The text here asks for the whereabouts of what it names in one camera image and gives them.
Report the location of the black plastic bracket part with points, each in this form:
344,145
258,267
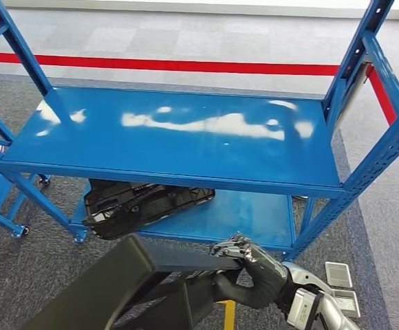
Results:
100,291

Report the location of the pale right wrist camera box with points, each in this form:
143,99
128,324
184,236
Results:
302,309

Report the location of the grey floor outlet box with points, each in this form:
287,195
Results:
338,274
345,304

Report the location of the black plastic panel part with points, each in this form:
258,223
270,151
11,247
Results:
134,214

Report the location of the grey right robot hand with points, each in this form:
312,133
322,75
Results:
264,278

